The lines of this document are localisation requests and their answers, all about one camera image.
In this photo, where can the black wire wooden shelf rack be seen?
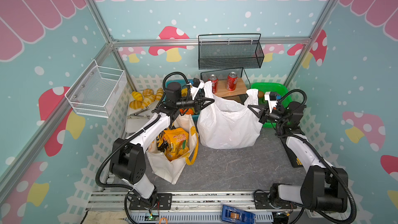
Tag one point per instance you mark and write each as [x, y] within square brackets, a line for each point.
[241, 86]

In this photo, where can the black wire wall basket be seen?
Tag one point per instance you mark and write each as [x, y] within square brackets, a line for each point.
[223, 51]

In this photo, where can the cream canvas tote bag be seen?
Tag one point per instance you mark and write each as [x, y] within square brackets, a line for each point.
[171, 170]

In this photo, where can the green plastic vegetable basket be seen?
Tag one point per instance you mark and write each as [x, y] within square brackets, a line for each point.
[271, 87]

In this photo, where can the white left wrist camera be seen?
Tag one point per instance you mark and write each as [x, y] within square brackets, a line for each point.
[196, 86]

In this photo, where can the orange yellow snack bag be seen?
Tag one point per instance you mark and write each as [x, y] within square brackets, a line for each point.
[178, 143]

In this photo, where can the blue device on rail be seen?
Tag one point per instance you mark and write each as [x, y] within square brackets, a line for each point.
[233, 215]

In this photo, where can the metal tongs on tray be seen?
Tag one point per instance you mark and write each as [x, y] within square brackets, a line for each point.
[144, 113]

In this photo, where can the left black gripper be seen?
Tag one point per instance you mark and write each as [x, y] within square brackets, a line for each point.
[198, 103]

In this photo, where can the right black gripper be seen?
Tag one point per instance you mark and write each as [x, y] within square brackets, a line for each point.
[267, 113]

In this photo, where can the black flat box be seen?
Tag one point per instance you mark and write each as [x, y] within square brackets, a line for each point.
[294, 161]

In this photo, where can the white wire wall basket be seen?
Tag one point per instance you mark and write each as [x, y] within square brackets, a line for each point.
[96, 92]

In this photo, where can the black yellow snack bag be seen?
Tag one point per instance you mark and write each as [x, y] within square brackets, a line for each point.
[161, 142]

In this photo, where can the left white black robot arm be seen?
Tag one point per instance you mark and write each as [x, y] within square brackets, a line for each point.
[127, 159]

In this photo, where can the white plastic grocery bag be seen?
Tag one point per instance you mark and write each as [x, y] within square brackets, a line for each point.
[226, 124]

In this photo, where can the orange fruit toy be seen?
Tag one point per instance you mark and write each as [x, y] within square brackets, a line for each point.
[188, 111]

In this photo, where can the teal plastic fruit basket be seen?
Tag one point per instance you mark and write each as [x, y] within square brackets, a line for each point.
[184, 93]

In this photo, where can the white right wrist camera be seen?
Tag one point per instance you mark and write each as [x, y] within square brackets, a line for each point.
[272, 99]

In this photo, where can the left red soda can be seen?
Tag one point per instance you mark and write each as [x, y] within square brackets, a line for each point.
[214, 83]

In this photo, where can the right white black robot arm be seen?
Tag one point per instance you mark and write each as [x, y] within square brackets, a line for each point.
[325, 187]

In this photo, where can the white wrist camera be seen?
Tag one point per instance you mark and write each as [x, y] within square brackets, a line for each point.
[196, 86]
[272, 99]

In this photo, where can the right red soda can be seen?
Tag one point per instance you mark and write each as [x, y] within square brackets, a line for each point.
[231, 81]

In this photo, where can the red soda can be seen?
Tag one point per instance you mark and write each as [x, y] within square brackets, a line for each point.
[214, 83]
[231, 81]

